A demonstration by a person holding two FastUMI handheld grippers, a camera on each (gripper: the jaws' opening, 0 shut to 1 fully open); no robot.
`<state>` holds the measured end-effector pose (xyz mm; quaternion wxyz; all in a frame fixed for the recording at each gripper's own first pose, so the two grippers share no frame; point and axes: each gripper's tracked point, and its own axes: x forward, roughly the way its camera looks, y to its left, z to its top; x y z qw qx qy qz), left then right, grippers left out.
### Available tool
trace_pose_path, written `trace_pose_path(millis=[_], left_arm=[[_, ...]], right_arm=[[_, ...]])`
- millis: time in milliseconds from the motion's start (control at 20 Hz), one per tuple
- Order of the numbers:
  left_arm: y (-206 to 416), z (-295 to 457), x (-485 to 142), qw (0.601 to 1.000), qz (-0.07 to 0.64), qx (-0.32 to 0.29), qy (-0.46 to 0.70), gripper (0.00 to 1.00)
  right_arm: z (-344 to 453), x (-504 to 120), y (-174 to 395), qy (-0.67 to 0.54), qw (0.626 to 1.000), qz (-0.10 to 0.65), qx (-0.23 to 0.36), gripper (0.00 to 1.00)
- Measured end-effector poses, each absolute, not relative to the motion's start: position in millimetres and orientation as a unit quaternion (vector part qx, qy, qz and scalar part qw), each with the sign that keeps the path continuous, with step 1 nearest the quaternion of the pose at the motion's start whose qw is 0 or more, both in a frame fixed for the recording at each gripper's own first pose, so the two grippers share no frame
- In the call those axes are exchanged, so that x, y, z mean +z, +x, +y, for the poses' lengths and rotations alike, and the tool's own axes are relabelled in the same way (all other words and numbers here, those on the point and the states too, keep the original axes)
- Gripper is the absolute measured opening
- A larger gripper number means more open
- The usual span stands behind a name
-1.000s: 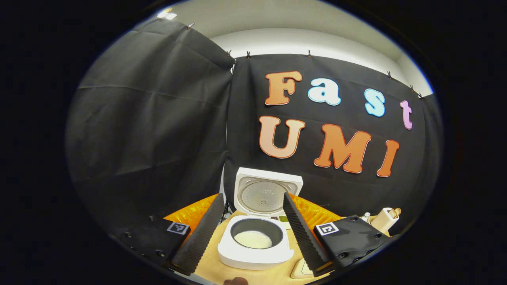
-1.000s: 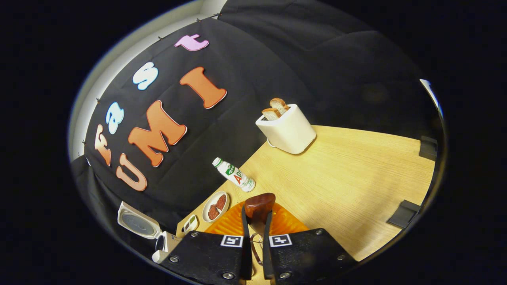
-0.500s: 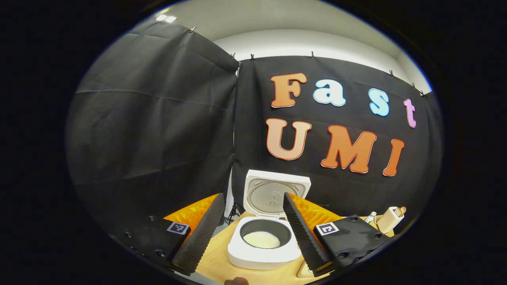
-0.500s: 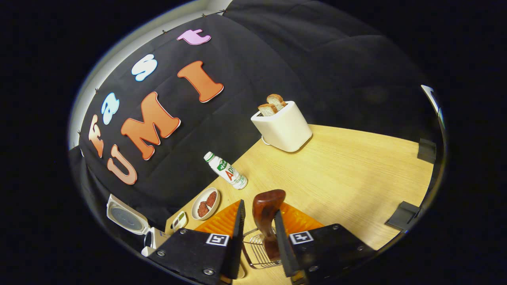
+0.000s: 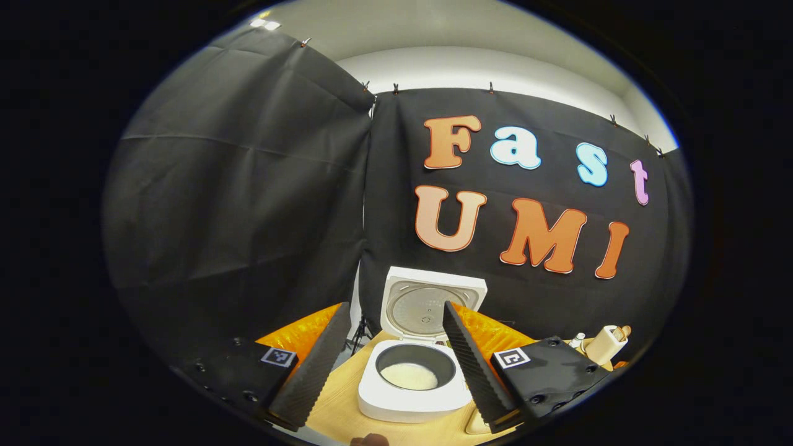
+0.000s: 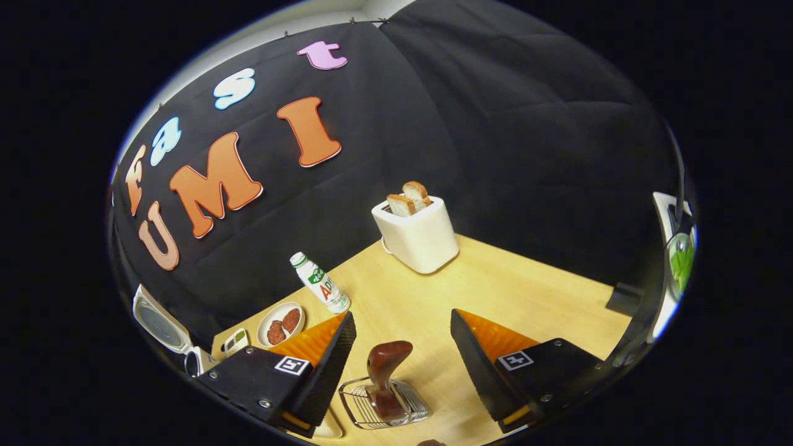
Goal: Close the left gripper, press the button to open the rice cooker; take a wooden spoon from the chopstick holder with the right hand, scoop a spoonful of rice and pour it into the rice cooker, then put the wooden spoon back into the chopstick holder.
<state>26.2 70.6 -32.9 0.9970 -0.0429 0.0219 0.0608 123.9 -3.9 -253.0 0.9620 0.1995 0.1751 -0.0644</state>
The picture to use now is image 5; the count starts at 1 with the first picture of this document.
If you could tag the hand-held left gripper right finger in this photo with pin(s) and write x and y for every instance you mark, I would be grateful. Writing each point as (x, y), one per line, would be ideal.
(474, 365)

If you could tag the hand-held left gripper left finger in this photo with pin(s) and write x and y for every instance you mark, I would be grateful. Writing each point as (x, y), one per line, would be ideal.
(310, 371)

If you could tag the cream rice container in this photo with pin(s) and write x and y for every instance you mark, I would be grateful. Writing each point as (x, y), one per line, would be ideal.
(477, 425)

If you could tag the white rice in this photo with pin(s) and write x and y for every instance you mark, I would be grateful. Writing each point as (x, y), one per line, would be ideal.
(409, 376)

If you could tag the white rice cooker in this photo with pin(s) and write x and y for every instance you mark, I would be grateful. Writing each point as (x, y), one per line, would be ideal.
(396, 402)

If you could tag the black tripod stand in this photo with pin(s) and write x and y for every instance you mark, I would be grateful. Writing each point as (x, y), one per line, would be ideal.
(362, 331)

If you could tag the white bottle with green label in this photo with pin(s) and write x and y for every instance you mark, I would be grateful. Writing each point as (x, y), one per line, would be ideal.
(577, 340)

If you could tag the white toaster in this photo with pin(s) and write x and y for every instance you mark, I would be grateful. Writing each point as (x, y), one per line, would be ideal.
(601, 350)

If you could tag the black backdrop cloth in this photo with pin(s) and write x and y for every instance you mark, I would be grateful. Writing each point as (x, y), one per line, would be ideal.
(248, 217)

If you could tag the row of cloth clips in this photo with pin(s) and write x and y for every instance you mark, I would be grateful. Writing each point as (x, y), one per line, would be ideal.
(491, 88)

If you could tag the ceiling light panel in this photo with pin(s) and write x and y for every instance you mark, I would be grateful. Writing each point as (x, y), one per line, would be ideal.
(265, 24)

